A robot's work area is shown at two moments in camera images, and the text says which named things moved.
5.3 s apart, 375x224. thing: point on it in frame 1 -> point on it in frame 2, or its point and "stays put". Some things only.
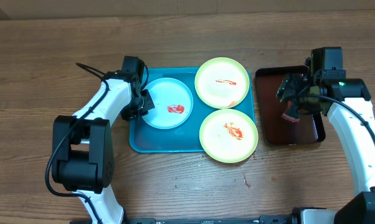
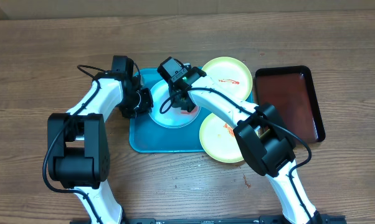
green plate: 228,135 stays put
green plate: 222,83 stays put
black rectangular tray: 276,130 stays put
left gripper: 129,116 stays put
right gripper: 288,92 -> 179,102
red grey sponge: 291,112 -> 193,111
